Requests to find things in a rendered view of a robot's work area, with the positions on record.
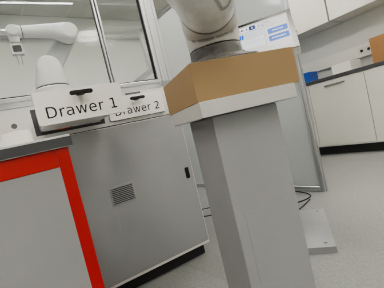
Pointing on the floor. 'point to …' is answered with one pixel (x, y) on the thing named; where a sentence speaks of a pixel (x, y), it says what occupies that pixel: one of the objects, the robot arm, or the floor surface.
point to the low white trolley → (44, 219)
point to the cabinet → (139, 199)
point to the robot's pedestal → (251, 188)
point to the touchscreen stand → (318, 232)
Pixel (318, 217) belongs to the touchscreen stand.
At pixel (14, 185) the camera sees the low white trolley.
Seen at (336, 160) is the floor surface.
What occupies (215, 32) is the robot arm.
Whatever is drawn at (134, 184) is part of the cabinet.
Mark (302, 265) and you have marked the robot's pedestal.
